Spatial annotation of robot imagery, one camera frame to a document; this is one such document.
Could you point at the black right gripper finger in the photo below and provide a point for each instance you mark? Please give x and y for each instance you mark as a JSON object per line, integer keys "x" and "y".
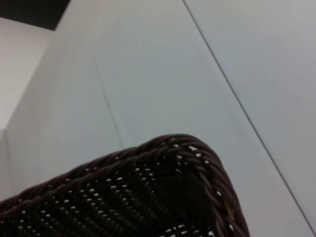
{"x": 187, "y": 195}

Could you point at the dark brown wicker basket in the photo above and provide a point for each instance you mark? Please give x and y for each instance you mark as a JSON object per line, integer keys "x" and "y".
{"x": 111, "y": 197}

